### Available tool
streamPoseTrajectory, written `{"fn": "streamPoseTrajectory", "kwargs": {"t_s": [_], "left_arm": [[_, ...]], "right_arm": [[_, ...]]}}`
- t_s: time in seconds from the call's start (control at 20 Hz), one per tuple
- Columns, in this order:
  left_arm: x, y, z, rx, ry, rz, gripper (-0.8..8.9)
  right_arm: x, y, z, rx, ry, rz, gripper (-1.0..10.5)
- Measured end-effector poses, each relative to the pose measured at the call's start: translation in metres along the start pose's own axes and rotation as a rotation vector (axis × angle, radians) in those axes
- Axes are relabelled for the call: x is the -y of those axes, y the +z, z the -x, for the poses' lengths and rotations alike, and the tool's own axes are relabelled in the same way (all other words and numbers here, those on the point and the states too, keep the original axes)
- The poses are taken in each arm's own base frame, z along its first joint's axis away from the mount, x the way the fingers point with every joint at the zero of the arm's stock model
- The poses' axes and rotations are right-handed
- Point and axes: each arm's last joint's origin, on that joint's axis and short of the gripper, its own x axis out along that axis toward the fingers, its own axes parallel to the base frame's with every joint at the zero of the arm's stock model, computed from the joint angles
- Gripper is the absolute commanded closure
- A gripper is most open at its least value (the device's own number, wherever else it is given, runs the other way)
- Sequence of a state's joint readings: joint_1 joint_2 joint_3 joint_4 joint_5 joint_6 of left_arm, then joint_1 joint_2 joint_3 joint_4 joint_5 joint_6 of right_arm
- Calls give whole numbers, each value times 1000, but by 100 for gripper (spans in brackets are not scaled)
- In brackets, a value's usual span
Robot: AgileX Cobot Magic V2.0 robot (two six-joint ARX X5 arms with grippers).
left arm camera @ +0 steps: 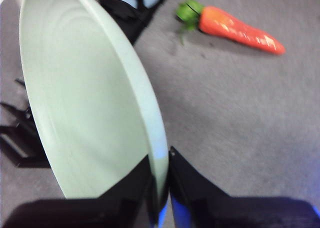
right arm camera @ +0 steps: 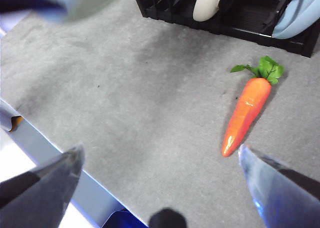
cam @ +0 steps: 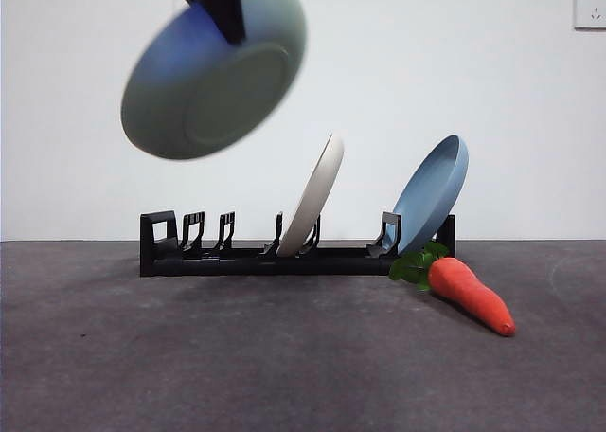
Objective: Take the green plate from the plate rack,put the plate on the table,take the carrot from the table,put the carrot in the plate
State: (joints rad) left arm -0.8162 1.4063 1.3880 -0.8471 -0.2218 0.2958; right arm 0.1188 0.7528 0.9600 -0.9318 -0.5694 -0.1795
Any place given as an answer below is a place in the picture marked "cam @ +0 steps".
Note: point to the cream plate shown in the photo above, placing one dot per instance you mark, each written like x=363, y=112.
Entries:
x=312, y=195

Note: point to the white wall socket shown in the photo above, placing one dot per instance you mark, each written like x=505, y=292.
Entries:
x=592, y=8

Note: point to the black plate rack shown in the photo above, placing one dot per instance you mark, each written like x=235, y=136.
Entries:
x=284, y=264

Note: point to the orange carrot with green leaves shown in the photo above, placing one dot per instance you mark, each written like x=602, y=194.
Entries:
x=464, y=290

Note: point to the pale green plate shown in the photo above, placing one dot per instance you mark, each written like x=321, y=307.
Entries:
x=213, y=110

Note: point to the light blue plate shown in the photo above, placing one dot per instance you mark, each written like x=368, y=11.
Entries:
x=431, y=200

